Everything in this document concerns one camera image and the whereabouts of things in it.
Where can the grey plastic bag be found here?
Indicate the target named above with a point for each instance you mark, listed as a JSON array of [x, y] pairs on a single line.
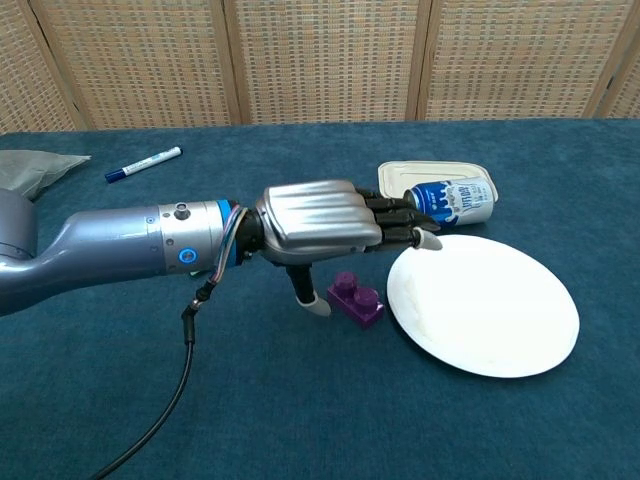
[[27, 172]]

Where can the woven wooden folding screen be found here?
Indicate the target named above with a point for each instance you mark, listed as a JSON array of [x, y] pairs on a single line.
[[320, 60]]

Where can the blue white drink can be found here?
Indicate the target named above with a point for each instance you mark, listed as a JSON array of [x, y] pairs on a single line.
[[457, 202]]

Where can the white paper plate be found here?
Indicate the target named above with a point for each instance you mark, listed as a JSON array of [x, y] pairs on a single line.
[[482, 310]]

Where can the beige rectangular lunch box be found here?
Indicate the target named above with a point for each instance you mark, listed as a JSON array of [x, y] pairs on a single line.
[[400, 175]]

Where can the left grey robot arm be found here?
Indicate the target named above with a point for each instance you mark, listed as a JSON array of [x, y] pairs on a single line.
[[100, 245]]

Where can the blue white marker pen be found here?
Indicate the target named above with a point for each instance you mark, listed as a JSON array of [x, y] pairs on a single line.
[[143, 164]]

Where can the purple toy building block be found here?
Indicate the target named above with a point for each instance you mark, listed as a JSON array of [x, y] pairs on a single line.
[[356, 300]]

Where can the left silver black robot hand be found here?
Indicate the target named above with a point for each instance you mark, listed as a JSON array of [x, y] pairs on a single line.
[[320, 220]]

